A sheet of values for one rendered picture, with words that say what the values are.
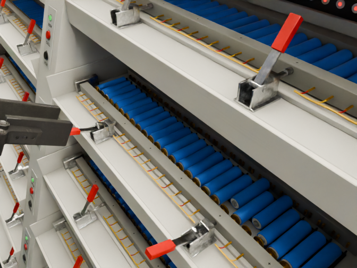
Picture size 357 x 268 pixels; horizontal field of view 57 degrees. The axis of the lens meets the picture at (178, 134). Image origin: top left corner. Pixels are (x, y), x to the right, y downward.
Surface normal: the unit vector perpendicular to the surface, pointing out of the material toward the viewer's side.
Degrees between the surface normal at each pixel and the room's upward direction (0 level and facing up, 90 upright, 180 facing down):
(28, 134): 90
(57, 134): 90
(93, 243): 21
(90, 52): 90
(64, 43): 90
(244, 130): 111
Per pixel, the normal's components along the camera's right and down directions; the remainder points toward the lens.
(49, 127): 0.59, 0.50
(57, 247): 0.00, -0.78
